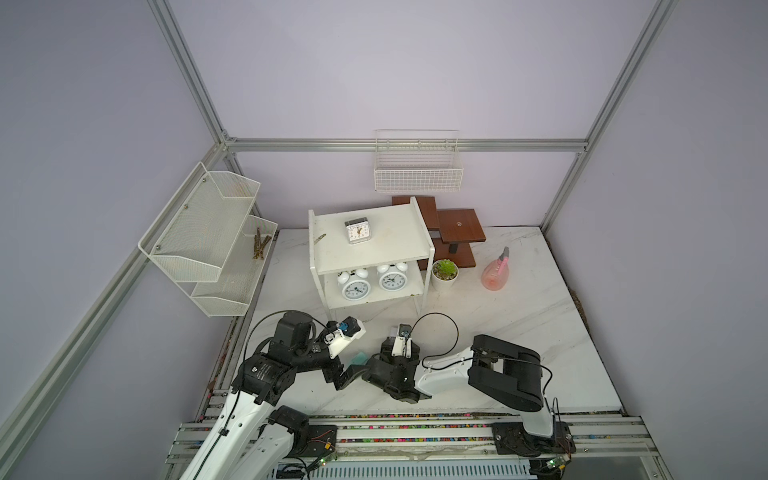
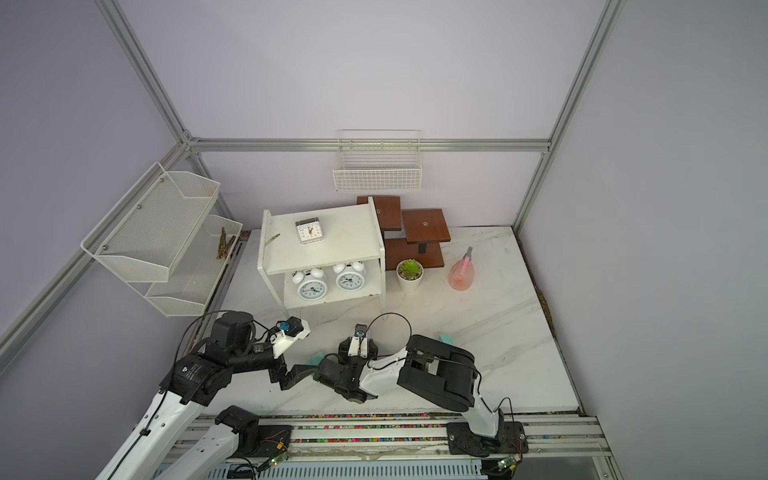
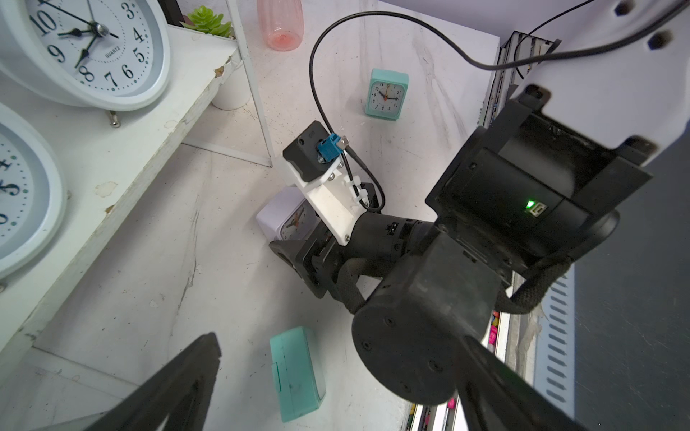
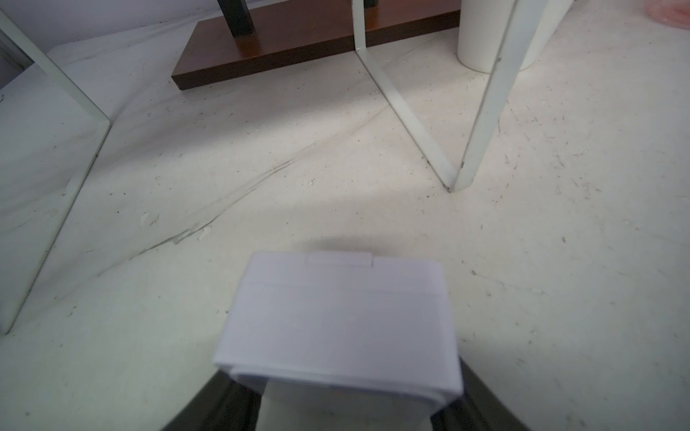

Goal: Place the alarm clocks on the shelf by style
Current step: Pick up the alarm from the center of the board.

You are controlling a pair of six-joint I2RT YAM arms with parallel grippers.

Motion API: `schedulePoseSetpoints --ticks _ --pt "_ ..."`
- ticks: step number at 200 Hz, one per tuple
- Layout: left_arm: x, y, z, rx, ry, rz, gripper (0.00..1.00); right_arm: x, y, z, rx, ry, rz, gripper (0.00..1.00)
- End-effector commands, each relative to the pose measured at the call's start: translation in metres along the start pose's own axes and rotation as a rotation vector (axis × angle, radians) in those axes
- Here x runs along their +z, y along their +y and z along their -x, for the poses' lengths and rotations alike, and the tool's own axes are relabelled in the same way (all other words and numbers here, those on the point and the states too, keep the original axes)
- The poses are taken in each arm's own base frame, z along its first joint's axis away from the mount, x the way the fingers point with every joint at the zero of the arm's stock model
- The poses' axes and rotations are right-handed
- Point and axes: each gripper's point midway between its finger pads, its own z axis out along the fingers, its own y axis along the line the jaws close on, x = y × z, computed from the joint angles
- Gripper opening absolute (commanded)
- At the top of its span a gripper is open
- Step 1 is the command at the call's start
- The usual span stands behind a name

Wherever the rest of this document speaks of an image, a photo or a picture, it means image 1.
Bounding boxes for pink spray bottle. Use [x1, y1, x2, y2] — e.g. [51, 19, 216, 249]
[481, 246, 509, 291]

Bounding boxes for aluminium frame rails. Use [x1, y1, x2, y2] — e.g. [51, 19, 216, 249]
[0, 0, 679, 457]

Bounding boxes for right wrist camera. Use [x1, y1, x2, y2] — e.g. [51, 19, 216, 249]
[391, 324, 412, 358]

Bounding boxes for mint green square alarm clock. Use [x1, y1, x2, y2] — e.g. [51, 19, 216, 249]
[349, 352, 370, 366]

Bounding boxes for white twin-bell alarm clock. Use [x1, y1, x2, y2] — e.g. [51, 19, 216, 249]
[336, 268, 371, 301]

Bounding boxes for brown wooden stepped stand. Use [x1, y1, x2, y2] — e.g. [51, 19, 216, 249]
[414, 196, 486, 271]

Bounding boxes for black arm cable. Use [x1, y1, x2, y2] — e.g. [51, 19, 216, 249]
[191, 310, 328, 480]
[407, 311, 556, 415]

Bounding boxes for white two-tier shelf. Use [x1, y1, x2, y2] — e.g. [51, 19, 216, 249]
[308, 197, 435, 320]

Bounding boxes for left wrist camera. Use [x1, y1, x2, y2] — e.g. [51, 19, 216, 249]
[322, 316, 366, 359]

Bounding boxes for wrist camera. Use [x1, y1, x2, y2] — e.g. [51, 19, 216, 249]
[322, 316, 366, 359]
[391, 324, 412, 358]

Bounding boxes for transparent square alarm clock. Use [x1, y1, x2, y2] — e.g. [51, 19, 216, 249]
[344, 217, 372, 245]

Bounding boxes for brown twigs in rack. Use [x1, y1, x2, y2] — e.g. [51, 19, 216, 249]
[253, 228, 272, 260]

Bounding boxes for small potted green succulent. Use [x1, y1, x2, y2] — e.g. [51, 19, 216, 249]
[431, 259, 459, 292]

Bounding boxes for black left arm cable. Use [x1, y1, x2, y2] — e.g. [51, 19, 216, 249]
[191, 310, 328, 480]

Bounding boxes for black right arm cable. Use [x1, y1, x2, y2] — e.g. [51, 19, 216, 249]
[407, 311, 556, 415]

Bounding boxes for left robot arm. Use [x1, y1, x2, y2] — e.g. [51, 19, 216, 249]
[182, 310, 366, 479]

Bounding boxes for white mesh wall rack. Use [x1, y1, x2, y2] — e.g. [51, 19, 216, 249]
[138, 163, 278, 317]

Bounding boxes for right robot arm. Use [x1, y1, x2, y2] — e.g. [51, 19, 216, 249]
[357, 334, 576, 458]

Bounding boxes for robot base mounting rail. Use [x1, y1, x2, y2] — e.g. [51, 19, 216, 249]
[302, 412, 671, 479]

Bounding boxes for white wire wall basket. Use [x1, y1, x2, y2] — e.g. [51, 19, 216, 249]
[373, 129, 464, 194]

